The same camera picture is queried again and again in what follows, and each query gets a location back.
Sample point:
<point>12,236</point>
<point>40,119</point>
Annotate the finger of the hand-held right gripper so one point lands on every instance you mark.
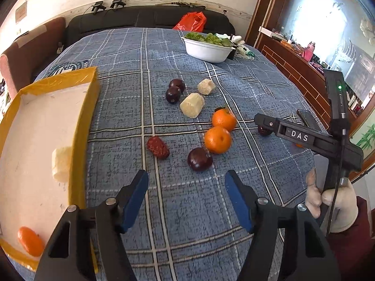
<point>266,123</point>

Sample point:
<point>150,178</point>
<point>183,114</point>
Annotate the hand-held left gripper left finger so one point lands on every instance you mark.
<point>134,199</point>

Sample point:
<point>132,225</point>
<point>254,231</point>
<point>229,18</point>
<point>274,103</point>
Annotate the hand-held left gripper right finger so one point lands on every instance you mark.
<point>238,202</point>

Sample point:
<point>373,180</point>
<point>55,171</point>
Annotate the dark purple plum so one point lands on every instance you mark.
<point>200,159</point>
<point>177,85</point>
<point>264,131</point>
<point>172,94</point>

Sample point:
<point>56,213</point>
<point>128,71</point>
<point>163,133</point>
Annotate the orange tangerine with leaf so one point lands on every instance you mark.
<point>224,119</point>

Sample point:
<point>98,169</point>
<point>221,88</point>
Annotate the red jujube date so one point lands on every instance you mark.
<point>158,147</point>

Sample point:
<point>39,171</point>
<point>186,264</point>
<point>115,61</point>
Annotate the small peeled sugarcane piece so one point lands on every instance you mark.
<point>206,87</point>

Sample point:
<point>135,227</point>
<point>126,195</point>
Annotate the large peeled sugarcane piece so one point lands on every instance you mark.
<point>192,104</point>

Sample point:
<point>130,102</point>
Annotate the yellow-rimmed cardboard tray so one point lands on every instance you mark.
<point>38,123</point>

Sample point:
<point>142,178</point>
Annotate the person's right forearm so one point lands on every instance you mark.
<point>354,246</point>

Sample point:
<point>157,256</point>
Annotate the person's right hand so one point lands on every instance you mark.
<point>342,207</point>

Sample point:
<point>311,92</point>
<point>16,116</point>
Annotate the black smartphone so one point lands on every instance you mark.
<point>307,119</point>

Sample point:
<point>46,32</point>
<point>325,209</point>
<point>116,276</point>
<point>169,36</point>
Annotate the blue plaid tablecloth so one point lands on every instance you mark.
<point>175,181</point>

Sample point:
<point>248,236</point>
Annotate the wooden cabinet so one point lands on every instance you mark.
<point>293,61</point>

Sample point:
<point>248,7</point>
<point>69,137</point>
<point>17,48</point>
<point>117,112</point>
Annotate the white plastic object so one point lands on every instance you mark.
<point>240,45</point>

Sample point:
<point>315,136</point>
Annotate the pink bottle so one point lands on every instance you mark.
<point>309,51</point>

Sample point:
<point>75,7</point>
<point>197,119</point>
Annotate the white box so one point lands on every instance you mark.
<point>268,30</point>

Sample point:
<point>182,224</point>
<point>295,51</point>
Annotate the white plastic bowl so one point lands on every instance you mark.
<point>206,51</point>

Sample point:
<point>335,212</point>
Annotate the green lettuce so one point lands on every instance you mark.
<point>205,38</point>

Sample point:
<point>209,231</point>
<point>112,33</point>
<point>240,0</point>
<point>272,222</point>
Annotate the red plastic bag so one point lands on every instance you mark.
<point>190,22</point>

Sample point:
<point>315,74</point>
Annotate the black leather sofa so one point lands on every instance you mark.
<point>146,23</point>

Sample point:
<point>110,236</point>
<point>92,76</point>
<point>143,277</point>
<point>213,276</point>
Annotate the brown armchair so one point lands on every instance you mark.
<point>29,49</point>

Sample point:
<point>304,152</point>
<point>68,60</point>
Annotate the black wall-mounted device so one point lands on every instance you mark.
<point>117,3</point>
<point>98,6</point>

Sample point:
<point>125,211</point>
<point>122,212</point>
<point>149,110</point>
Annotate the small wall plaque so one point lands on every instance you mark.
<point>21,13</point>

